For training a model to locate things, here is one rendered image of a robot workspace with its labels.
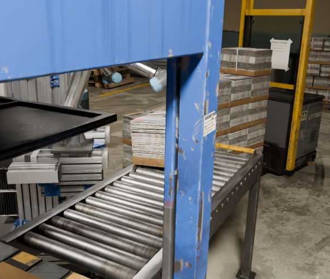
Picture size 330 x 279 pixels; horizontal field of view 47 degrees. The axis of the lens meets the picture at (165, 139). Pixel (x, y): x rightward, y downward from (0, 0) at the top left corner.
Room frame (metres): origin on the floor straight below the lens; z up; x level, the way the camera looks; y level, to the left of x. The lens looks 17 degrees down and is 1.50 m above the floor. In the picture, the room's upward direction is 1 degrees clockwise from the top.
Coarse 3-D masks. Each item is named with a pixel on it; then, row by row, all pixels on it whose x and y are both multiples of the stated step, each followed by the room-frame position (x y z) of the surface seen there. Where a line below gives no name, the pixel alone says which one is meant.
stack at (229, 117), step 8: (248, 104) 3.32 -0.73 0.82; (136, 112) 2.86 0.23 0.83; (144, 112) 2.87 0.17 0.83; (152, 112) 2.88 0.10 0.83; (224, 112) 3.07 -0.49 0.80; (232, 112) 3.15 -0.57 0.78; (240, 112) 3.24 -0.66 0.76; (248, 112) 3.33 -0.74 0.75; (128, 120) 2.73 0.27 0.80; (216, 120) 3.01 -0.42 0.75; (224, 120) 3.09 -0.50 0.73; (232, 120) 3.16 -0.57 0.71; (240, 120) 3.24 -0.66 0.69; (248, 120) 3.33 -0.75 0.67; (128, 128) 2.74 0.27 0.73; (216, 128) 3.01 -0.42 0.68; (224, 128) 3.08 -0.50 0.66; (248, 128) 3.33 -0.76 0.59; (128, 136) 2.73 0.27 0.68; (224, 136) 3.08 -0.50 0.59; (232, 136) 3.17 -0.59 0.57; (240, 136) 3.26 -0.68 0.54; (232, 144) 3.17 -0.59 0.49; (240, 144) 3.26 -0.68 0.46; (128, 152) 2.73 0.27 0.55; (128, 160) 2.73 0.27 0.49
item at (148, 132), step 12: (132, 120) 1.84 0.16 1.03; (144, 120) 1.81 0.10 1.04; (156, 120) 1.79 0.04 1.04; (132, 132) 1.82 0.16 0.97; (144, 132) 1.78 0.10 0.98; (156, 132) 1.75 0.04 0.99; (132, 144) 1.82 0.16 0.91; (144, 144) 1.79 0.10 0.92; (156, 144) 1.76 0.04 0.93; (144, 156) 1.79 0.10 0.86; (156, 156) 1.75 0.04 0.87
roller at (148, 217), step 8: (88, 200) 1.42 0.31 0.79; (96, 200) 1.41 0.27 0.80; (104, 200) 1.41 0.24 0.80; (104, 208) 1.37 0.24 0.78; (112, 208) 1.36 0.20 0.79; (120, 208) 1.35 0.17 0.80; (128, 208) 1.34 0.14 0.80; (128, 216) 1.31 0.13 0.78; (136, 216) 1.30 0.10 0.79; (144, 216) 1.29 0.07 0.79; (152, 216) 1.28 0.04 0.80; (160, 216) 1.28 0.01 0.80; (160, 224) 1.25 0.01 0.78
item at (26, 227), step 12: (132, 168) 1.77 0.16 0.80; (108, 180) 1.61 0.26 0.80; (120, 180) 1.65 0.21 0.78; (84, 192) 1.48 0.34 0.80; (60, 204) 1.36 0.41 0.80; (72, 204) 1.36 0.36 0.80; (48, 216) 1.26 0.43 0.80; (60, 216) 1.30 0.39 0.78; (24, 228) 1.17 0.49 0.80; (36, 228) 1.19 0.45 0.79; (0, 240) 1.10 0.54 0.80; (12, 240) 1.10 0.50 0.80; (36, 252) 1.18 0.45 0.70
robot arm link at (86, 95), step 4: (84, 92) 2.54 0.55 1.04; (88, 92) 2.57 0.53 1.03; (84, 96) 2.53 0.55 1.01; (88, 96) 2.56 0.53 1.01; (84, 100) 2.52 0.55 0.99; (88, 100) 2.56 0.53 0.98; (80, 104) 2.51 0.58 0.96; (84, 104) 2.52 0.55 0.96; (88, 104) 2.56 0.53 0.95; (84, 108) 2.52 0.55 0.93; (88, 108) 2.55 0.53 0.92
